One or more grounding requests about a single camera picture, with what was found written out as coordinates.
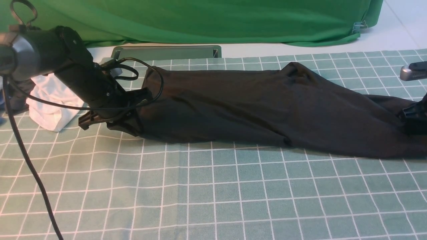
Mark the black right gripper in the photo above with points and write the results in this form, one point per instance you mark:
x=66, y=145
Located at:
x=414, y=118

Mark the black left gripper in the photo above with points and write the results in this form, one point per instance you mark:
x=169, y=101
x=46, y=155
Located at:
x=100, y=93

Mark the dark gray long-sleeve top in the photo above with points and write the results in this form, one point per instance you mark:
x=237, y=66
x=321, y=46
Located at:
x=291, y=107

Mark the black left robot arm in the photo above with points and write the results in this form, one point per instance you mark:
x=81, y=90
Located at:
x=29, y=53

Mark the gray-green rectangular tray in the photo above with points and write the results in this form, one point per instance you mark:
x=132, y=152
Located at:
x=147, y=53

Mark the dark crumpled garment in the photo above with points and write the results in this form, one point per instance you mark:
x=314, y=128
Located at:
x=17, y=100

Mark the metal binder clip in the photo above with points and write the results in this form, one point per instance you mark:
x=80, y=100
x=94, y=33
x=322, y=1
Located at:
x=359, y=26

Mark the green backdrop cloth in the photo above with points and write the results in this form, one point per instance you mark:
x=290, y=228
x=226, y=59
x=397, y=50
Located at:
x=302, y=23

